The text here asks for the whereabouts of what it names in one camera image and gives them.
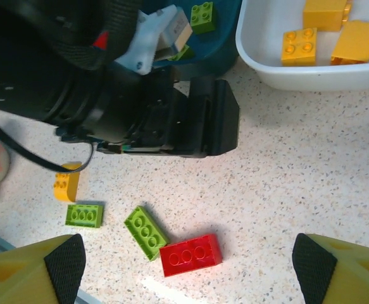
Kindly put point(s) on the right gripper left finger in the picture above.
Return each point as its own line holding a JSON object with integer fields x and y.
{"x": 19, "y": 278}

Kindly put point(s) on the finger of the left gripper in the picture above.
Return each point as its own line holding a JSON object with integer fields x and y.
{"x": 190, "y": 126}
{"x": 223, "y": 126}

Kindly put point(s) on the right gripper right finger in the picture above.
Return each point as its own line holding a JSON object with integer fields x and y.
{"x": 345, "y": 275}

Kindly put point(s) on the small green lego brick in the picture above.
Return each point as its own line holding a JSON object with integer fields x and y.
{"x": 203, "y": 19}
{"x": 184, "y": 54}

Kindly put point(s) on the long green lego brick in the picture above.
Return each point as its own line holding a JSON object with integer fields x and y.
{"x": 144, "y": 232}
{"x": 83, "y": 215}

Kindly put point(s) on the yellow lego brick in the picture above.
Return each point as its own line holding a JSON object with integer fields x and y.
{"x": 356, "y": 42}
{"x": 65, "y": 190}
{"x": 325, "y": 12}
{"x": 299, "y": 47}

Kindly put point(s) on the long red lego brick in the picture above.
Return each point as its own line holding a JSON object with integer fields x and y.
{"x": 190, "y": 255}

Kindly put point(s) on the dark teal plastic container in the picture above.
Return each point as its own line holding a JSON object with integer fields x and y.
{"x": 225, "y": 41}

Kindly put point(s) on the white plastic container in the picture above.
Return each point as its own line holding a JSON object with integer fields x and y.
{"x": 298, "y": 79}

